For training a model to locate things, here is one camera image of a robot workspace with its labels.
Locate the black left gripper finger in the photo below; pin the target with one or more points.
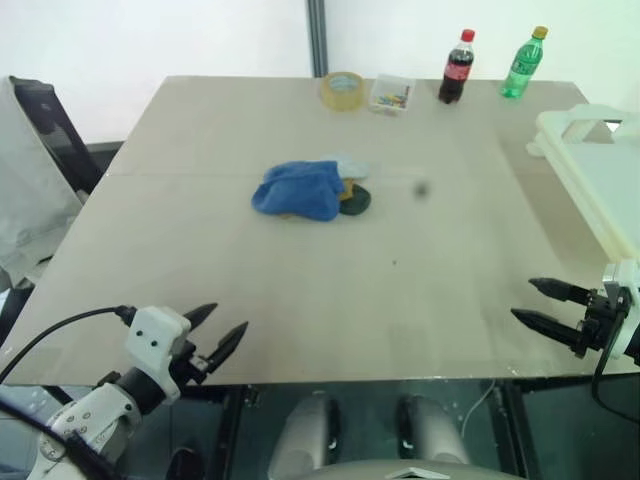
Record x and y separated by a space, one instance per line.
227 345
200 314

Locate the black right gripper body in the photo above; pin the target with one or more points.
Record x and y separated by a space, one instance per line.
600 325

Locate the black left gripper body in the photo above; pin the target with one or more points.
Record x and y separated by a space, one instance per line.
187 370

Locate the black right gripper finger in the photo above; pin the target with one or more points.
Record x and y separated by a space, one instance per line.
547 326
560 290

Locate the blue cloth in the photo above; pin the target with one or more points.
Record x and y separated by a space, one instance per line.
297 192

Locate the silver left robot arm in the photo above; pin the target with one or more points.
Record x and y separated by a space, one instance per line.
95 410

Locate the white plastic tray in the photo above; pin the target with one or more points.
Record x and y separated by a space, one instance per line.
600 165

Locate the clear box of coloured pins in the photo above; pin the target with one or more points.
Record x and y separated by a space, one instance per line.
391 97

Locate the grey rounded left robot leg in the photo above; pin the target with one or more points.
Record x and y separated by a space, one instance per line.
302 430

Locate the grey rounded robot leg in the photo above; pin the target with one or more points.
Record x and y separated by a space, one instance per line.
432 430
302 430

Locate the grey rounded right robot leg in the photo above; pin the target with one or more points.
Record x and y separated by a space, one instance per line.
432 430

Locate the dark grey cloth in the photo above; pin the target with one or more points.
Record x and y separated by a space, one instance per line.
357 202

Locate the grey robot torso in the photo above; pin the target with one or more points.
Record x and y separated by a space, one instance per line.
400 472

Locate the white cloth on chair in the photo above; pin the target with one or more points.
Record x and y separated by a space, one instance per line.
25 200

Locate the light grey sock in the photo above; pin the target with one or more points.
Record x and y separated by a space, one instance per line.
354 167

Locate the green bottle yellow cap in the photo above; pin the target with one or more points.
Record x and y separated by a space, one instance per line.
522 65

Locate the cola bottle red cap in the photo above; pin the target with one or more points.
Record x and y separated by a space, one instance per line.
455 70

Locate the clear packing tape roll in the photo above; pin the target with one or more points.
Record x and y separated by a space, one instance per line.
342 97

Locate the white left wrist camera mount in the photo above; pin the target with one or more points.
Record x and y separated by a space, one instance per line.
152 325

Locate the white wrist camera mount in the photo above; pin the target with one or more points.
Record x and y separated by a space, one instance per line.
622 277
152 325

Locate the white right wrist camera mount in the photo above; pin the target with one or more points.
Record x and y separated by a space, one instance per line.
622 277

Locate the grey metal post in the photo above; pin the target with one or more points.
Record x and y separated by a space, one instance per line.
317 37

